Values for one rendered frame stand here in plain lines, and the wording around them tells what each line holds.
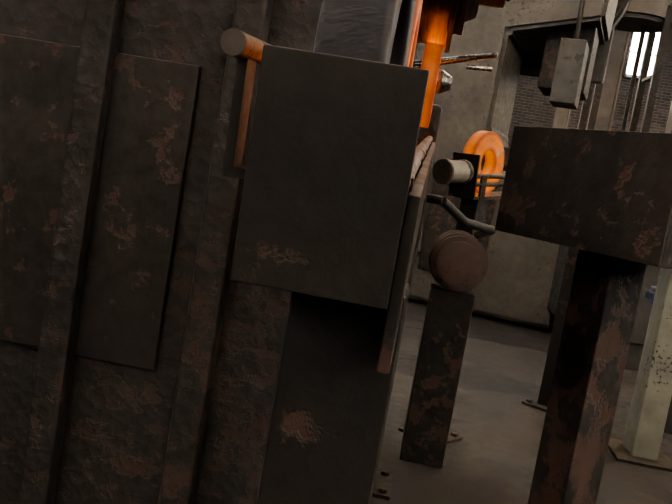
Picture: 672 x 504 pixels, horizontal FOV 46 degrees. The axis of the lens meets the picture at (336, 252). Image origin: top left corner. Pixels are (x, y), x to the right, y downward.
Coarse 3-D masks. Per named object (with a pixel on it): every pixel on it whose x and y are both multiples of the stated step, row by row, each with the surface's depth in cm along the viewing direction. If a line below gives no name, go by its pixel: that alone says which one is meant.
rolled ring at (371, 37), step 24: (336, 0) 35; (360, 0) 35; (384, 0) 35; (408, 0) 47; (336, 24) 35; (360, 24) 35; (384, 24) 35; (408, 24) 48; (336, 48) 35; (360, 48) 35; (384, 48) 35; (408, 48) 52
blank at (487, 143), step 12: (480, 132) 195; (492, 132) 196; (468, 144) 193; (480, 144) 193; (492, 144) 197; (480, 156) 194; (492, 156) 200; (480, 168) 195; (492, 168) 200; (492, 180) 200
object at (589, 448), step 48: (528, 144) 101; (576, 144) 93; (624, 144) 87; (528, 192) 100; (576, 192) 93; (624, 192) 87; (576, 240) 92; (624, 240) 86; (576, 288) 101; (624, 288) 98; (576, 336) 100; (624, 336) 99; (576, 384) 99; (576, 432) 99; (576, 480) 100
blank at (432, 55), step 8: (432, 48) 145; (440, 48) 145; (424, 56) 144; (432, 56) 144; (440, 56) 144; (424, 64) 143; (432, 64) 143; (432, 72) 143; (432, 80) 143; (432, 88) 143; (432, 96) 144; (424, 104) 145; (432, 104) 145; (424, 112) 146; (424, 120) 148
